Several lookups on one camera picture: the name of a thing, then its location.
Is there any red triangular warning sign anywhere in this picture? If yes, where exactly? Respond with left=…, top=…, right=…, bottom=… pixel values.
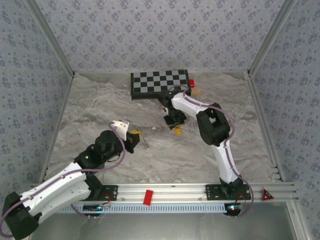
left=261, top=187, right=275, bottom=202

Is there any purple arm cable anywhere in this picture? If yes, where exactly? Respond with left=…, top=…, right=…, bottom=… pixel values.
left=166, top=84, right=255, bottom=218
left=0, top=121, right=126, bottom=238

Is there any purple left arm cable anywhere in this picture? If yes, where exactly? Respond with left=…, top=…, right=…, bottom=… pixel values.
left=0, top=121, right=126, bottom=238

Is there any black grey folding chessboard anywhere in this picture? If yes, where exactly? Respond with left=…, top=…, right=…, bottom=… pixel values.
left=129, top=69, right=192, bottom=100

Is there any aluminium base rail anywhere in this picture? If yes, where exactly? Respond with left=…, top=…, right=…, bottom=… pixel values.
left=29, top=182, right=300, bottom=203

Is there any aluminium side rail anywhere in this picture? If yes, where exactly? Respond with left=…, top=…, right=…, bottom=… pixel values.
left=245, top=73, right=286, bottom=182
left=38, top=73, right=76, bottom=183

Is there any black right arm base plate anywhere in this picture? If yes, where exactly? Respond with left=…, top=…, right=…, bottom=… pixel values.
left=205, top=184, right=252, bottom=201

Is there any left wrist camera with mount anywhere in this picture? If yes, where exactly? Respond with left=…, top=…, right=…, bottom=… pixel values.
left=109, top=119, right=133, bottom=141

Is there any light blue slotted cable duct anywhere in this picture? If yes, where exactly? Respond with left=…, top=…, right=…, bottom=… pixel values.
left=56, top=202, right=227, bottom=215

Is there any long red toy brick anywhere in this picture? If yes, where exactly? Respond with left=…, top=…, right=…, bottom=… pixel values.
left=142, top=189, right=154, bottom=206

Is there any grey metal panel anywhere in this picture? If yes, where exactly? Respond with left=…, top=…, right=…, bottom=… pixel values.
left=24, top=212, right=306, bottom=240

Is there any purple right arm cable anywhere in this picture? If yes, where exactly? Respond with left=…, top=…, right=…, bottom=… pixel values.
left=166, top=84, right=255, bottom=218

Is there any aluminium frame post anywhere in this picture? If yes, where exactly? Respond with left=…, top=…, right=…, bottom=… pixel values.
left=24, top=0, right=76, bottom=77
left=246, top=0, right=299, bottom=77

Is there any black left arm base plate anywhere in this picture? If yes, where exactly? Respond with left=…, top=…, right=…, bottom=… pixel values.
left=84, top=184, right=119, bottom=202

